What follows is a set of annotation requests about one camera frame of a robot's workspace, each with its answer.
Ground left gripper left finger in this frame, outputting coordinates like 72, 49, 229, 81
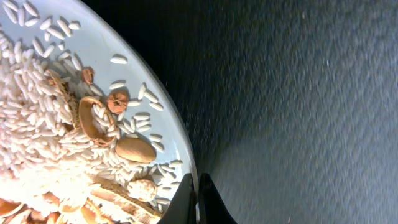
158, 173, 197, 224

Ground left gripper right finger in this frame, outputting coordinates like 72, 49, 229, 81
198, 173, 237, 224

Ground rice and peanut shells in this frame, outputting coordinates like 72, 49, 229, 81
0, 0, 184, 224

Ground grey plate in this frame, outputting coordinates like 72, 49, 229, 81
1, 0, 198, 201

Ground round black serving tray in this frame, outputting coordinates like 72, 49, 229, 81
88, 1, 397, 223

